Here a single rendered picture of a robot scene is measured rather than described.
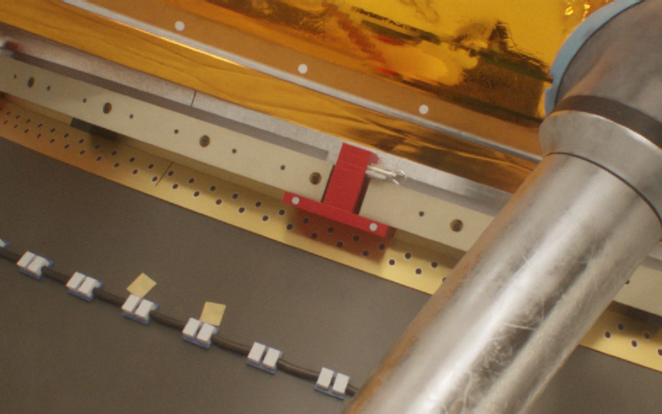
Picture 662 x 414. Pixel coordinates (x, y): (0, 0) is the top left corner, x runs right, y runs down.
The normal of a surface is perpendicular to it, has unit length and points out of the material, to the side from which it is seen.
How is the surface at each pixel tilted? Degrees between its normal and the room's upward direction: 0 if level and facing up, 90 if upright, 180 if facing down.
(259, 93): 90
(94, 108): 90
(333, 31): 132
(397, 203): 90
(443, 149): 90
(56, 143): 62
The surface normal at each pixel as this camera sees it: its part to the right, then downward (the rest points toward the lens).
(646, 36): -0.56, -0.64
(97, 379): -0.18, -0.53
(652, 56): -0.48, -0.49
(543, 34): 0.02, 0.06
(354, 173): -0.19, -0.04
